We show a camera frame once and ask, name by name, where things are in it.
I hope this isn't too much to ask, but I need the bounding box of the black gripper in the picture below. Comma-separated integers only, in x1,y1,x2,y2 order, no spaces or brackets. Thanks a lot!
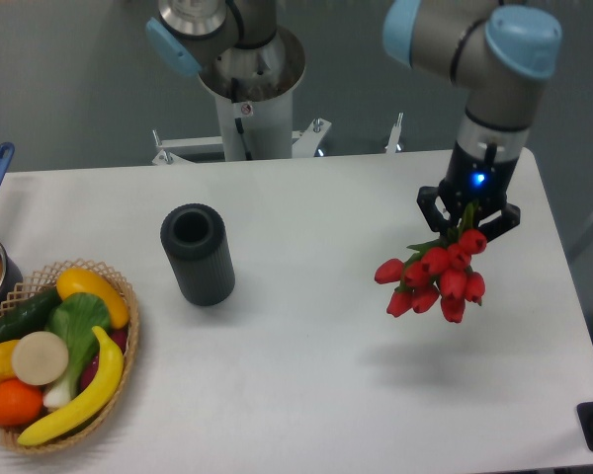
416,142,521,242

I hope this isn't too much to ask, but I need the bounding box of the red tulip bouquet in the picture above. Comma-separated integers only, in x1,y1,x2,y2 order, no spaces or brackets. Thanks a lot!
374,202,487,324

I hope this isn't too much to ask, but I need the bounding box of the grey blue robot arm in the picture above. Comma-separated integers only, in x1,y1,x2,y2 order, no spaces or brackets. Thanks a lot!
145,1,562,240

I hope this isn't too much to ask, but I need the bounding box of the dark grey ribbed vase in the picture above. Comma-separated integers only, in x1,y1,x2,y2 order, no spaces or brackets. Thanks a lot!
160,203,235,306

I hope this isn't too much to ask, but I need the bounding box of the purple red vegetable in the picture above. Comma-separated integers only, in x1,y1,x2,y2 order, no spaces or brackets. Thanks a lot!
79,328,127,392

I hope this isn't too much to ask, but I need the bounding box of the yellow banana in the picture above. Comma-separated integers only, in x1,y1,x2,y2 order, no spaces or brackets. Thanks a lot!
17,326,125,447

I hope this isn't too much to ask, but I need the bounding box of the green bok choy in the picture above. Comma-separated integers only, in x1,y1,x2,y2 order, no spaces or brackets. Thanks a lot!
43,292,111,411

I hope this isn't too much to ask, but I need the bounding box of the woven wicker basket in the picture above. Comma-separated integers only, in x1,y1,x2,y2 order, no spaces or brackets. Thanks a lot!
0,259,139,455

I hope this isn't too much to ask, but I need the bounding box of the green cucumber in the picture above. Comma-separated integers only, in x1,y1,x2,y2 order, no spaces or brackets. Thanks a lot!
0,287,61,343

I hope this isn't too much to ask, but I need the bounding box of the beige round disc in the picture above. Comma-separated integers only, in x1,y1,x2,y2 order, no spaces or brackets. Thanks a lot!
11,331,69,386

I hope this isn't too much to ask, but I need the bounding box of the orange fruit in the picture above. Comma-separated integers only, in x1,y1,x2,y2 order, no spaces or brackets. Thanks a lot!
0,378,42,427

